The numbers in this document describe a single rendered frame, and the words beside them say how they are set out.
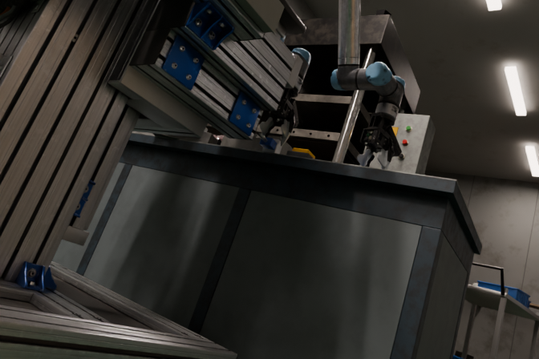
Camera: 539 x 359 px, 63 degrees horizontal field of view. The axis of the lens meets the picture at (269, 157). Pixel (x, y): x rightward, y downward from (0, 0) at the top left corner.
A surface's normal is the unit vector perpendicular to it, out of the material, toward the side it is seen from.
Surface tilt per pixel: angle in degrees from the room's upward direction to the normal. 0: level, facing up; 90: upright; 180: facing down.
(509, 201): 90
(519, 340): 90
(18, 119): 90
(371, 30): 90
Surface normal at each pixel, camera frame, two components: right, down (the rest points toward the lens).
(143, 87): 0.78, 0.09
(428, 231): -0.48, -0.40
